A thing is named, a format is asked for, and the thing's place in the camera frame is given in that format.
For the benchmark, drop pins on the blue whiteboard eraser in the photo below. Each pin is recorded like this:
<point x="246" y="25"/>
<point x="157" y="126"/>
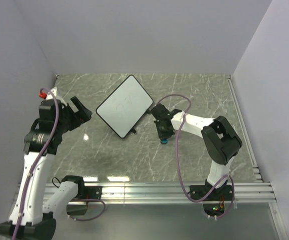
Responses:
<point x="164" y="141"/>

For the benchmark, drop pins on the aluminium right side rail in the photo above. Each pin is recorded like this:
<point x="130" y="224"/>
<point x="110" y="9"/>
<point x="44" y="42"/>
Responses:
<point x="255" y="166"/>

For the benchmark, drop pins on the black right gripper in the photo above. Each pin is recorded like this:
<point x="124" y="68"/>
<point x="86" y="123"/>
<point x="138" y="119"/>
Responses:
<point x="162" y="136"/>

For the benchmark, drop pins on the black framed whiteboard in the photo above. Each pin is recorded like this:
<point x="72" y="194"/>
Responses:
<point x="125" y="106"/>

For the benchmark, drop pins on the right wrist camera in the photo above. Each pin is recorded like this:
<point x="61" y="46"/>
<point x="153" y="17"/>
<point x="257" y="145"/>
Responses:
<point x="159" y="111"/>

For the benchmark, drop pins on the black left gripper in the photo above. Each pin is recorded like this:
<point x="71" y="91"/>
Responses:
<point x="78" y="117"/>

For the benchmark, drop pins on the aluminium table edge rail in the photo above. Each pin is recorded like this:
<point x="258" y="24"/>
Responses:
<point x="172" y="193"/>

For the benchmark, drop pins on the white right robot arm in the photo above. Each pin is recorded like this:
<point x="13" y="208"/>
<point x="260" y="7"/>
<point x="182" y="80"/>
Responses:
<point x="221" y="140"/>

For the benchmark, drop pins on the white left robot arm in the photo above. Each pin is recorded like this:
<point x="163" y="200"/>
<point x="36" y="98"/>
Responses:
<point x="31" y="218"/>

